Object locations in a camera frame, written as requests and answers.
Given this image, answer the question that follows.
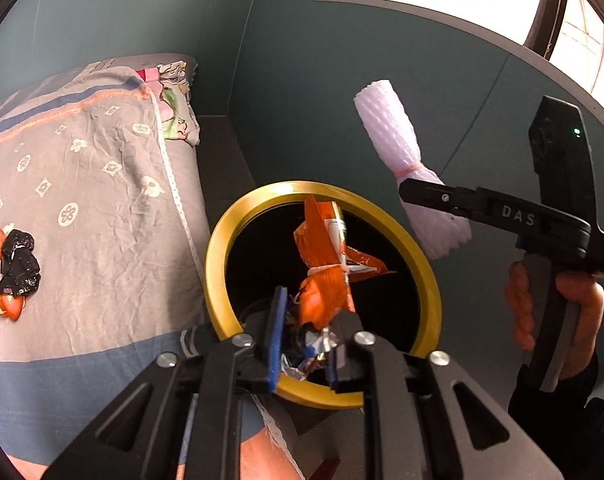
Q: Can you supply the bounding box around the black trash bin yellow rim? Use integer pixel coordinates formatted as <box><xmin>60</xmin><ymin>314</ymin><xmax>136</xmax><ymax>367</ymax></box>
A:
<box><xmin>204</xmin><ymin>179</ymin><xmax>443</xmax><ymax>411</ymax></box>

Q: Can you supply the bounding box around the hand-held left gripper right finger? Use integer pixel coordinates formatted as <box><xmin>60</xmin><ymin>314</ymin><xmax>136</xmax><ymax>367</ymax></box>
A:
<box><xmin>327</xmin><ymin>310</ymin><xmax>565</xmax><ymax>480</ymax></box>

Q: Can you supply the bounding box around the person's right hand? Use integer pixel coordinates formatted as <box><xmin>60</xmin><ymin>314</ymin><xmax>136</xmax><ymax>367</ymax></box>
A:
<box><xmin>504</xmin><ymin>262</ymin><xmax>604</xmax><ymax>381</ymax></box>

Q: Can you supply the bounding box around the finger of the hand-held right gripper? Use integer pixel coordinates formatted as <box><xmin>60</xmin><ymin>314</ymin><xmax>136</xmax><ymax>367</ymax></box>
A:
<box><xmin>399</xmin><ymin>180</ymin><xmax>479</xmax><ymax>222</ymax></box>

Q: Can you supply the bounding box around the orange snack wrapper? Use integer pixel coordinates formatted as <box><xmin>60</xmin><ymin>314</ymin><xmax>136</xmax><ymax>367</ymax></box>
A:
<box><xmin>281</xmin><ymin>196</ymin><xmax>398</xmax><ymax>386</ymax></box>

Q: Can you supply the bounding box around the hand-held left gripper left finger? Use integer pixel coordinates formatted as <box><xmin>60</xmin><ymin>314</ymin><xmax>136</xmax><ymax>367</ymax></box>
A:
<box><xmin>42</xmin><ymin>286</ymin><xmax>288</xmax><ymax>480</ymax></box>

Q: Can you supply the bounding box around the white foam fruit net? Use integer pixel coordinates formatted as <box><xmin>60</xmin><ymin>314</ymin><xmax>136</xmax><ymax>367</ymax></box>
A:
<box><xmin>353</xmin><ymin>79</ymin><xmax>473</xmax><ymax>261</ymax></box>

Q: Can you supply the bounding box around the grey printed blanket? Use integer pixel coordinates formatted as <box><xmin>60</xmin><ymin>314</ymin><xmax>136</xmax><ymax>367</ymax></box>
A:
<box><xmin>0</xmin><ymin>52</ymin><xmax>303</xmax><ymax>480</ymax></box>

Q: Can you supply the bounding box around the small black plastic bag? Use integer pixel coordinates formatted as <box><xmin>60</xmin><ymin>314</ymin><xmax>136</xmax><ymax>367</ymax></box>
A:
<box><xmin>1</xmin><ymin>230</ymin><xmax>35</xmax><ymax>261</ymax></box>
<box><xmin>0</xmin><ymin>255</ymin><xmax>43</xmax><ymax>297</ymax></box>

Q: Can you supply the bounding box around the person's right forearm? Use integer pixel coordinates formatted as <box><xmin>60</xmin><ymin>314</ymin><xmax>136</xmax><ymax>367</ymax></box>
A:
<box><xmin>507</xmin><ymin>355</ymin><xmax>604</xmax><ymax>480</ymax></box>

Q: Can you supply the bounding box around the half peeled tangerine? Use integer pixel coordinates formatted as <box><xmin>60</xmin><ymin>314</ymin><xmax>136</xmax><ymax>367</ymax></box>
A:
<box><xmin>0</xmin><ymin>294</ymin><xmax>25</xmax><ymax>322</ymax></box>

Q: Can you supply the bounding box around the pink green floral sheet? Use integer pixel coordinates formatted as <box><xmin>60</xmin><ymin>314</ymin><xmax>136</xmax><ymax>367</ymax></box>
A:
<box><xmin>134</xmin><ymin>60</ymin><xmax>201</xmax><ymax>147</ymax></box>

